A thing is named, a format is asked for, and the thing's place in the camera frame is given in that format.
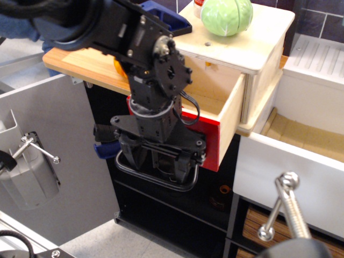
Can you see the steel clamp screw right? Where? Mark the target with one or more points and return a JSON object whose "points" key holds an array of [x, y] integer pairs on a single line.
{"points": [[301, 243]]}

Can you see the black cabinet shelf unit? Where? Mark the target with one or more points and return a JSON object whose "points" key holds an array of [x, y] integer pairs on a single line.
{"points": [[186, 220]]}

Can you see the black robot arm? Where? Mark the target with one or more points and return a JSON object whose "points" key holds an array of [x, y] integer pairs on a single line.
{"points": [[137, 39]]}

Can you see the steel clamp screw left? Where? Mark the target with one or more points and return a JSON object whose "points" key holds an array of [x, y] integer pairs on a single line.
{"points": [[9, 162]]}

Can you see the green toy cabbage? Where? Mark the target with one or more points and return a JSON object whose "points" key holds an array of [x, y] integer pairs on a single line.
{"points": [[226, 18]]}

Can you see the blue Irwin bar clamp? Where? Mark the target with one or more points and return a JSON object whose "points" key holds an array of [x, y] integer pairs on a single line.
{"points": [[177, 25]]}

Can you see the grey cabinet door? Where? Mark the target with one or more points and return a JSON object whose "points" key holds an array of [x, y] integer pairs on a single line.
{"points": [[59, 112]]}

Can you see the black metal drawer handle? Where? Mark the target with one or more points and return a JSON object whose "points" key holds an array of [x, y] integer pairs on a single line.
{"points": [[155, 180]]}

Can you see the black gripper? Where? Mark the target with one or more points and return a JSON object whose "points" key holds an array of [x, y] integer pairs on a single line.
{"points": [[161, 133]]}

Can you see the brown toy bottle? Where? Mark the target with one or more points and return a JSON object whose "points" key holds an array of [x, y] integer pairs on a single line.
{"points": [[220, 195]]}

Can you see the blue jeans person leg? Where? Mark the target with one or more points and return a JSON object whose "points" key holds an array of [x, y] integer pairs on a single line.
{"points": [[13, 28]]}

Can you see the red capped white jar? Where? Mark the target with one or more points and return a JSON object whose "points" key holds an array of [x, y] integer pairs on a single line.
{"points": [[197, 7]]}

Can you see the orange toy pumpkin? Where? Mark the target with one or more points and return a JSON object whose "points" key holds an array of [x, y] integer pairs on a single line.
{"points": [[119, 68]]}

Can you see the red front wooden drawer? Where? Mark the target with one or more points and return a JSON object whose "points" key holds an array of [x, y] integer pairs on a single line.
{"points": [[215, 113]]}

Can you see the steel clamp screw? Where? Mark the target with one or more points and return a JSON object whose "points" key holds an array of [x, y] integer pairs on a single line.
{"points": [[301, 243], [9, 162]]}

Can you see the grey plastic door bin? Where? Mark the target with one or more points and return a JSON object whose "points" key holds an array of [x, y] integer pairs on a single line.
{"points": [[33, 182]]}

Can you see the light plywood box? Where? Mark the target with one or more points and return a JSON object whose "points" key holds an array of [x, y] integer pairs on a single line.
{"points": [[254, 53]]}

